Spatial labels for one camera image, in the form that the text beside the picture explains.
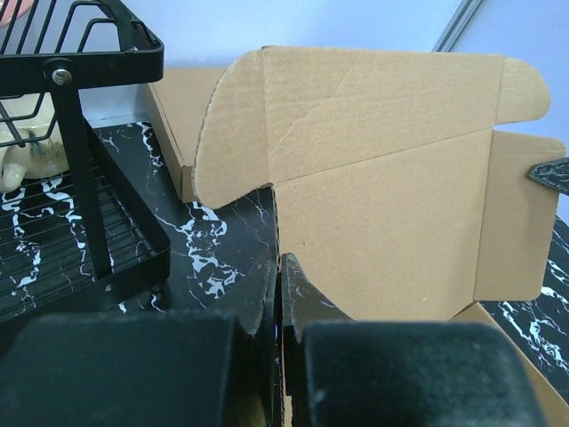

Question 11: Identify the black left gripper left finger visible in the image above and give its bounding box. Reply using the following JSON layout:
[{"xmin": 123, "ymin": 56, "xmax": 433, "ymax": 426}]
[{"xmin": 1, "ymin": 256, "xmax": 278, "ymax": 426}]

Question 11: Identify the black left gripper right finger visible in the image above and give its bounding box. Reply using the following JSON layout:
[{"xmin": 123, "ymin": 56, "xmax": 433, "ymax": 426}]
[{"xmin": 280, "ymin": 254, "xmax": 546, "ymax": 426}]

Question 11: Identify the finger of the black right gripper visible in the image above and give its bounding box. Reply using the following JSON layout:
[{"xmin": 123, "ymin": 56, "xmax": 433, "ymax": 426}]
[{"xmin": 527, "ymin": 157, "xmax": 569, "ymax": 195}]

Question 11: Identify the closed brown cardboard box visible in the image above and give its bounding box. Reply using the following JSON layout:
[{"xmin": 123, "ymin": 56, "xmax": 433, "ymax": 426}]
[{"xmin": 144, "ymin": 67, "xmax": 224, "ymax": 203}]

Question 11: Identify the beige cup in rack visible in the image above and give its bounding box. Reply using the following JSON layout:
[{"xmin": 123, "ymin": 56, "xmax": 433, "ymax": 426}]
[{"xmin": 1, "ymin": 93, "xmax": 68, "ymax": 193}]

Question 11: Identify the beige and pink plate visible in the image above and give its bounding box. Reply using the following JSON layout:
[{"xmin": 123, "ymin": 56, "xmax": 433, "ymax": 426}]
[{"xmin": 0, "ymin": 0, "xmax": 35, "ymax": 27}]

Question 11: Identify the black wire tray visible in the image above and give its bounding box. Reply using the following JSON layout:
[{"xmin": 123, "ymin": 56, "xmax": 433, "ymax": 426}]
[{"xmin": 1, "ymin": 122, "xmax": 171, "ymax": 327}]

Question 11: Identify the black wire plate rack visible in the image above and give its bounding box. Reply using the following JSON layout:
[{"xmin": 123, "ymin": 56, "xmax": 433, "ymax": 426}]
[{"xmin": 0, "ymin": 0, "xmax": 166, "ymax": 279}]

